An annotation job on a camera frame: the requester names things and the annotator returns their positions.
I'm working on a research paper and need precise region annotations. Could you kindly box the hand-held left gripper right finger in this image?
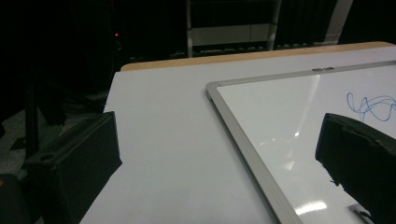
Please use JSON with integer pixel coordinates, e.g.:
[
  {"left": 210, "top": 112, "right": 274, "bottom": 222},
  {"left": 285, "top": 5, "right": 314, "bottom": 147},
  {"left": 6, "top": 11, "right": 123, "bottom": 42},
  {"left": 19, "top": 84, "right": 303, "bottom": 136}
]
[{"left": 315, "top": 112, "right": 396, "bottom": 224}]

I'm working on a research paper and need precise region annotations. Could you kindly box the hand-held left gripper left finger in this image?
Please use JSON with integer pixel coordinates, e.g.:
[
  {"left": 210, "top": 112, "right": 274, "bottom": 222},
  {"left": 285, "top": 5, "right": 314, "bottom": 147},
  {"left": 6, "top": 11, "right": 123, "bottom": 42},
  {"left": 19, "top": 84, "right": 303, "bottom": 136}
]
[{"left": 23, "top": 111, "right": 123, "bottom": 224}]

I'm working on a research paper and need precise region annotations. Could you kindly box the silver-framed whiteboard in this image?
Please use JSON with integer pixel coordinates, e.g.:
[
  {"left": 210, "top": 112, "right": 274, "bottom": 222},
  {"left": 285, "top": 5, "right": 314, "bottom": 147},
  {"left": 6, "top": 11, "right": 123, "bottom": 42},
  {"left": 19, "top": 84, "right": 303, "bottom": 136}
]
[{"left": 205, "top": 60, "right": 396, "bottom": 224}]

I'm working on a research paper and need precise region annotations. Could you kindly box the black floor stand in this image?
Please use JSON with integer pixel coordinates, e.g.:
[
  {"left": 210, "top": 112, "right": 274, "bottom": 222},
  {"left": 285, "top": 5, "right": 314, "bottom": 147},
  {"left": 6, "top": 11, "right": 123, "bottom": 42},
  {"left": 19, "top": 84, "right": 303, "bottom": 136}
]
[{"left": 8, "top": 82, "right": 68, "bottom": 160}]

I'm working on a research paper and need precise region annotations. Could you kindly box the white slanted post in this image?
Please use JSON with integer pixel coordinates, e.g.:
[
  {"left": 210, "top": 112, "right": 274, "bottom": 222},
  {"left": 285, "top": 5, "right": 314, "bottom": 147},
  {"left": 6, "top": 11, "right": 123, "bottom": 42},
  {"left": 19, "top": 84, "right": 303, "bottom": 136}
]
[{"left": 323, "top": 0, "right": 355, "bottom": 45}]

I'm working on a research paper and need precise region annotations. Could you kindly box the white metal frame stand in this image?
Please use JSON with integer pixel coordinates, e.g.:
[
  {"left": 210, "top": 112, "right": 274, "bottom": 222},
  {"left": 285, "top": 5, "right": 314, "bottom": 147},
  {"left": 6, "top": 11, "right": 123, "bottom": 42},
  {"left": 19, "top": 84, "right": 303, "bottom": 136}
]
[{"left": 186, "top": 0, "right": 283, "bottom": 59}]

